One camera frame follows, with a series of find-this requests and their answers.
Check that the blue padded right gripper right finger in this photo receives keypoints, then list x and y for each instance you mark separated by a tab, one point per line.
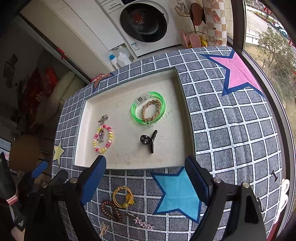
200	179

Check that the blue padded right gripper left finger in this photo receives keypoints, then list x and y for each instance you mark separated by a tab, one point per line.
90	178

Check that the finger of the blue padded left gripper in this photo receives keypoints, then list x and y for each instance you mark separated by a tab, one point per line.
39	169

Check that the silver metal hair clip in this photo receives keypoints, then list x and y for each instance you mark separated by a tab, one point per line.
100	135

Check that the silver rhinestone brooch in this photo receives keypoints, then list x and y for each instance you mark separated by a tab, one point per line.
103	119

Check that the black claw hair clip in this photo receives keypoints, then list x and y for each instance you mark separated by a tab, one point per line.
146	140

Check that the green translucent bangle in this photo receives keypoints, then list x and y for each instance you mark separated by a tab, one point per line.
148	108

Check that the teal jewelry tray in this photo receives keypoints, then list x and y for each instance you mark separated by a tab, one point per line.
164	143

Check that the wooden chair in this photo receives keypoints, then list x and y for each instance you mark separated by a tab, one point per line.
24	153

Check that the star rhinestone hair clip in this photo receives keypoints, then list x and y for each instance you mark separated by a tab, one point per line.
140	222

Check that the grey checked star tablecloth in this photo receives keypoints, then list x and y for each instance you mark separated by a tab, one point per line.
235	138

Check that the dark red okay cushion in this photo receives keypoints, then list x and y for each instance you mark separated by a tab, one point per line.
39	85

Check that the beige sofa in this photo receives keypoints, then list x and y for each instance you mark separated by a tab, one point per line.
67	85

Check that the white plastic bottle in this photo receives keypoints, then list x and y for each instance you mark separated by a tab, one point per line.
123	59

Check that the white detergent bottle blue cap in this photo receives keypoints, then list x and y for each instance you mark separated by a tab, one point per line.
114	61

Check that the white front-load washing machine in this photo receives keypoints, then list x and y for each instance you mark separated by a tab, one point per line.
146	26

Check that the checkered pink storage column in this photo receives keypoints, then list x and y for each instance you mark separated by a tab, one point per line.
215	22

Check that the wire shoe rack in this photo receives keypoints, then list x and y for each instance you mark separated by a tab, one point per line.
196	36

